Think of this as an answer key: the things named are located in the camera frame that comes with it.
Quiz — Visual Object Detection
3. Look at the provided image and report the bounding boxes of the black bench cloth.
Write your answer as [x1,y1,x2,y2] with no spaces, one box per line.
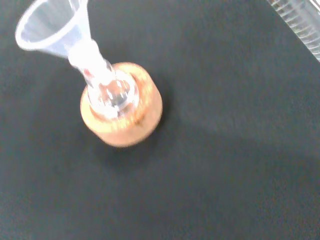
[0,0,320,240]

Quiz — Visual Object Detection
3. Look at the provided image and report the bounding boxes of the clear round-bottom flask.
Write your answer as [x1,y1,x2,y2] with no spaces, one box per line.
[79,59,140,119]

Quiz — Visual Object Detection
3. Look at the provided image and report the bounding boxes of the clear plastic funnel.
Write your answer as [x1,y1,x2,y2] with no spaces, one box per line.
[14,0,114,81]

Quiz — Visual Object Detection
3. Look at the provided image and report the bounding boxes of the cork ring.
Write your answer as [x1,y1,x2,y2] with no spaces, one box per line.
[79,61,164,148]

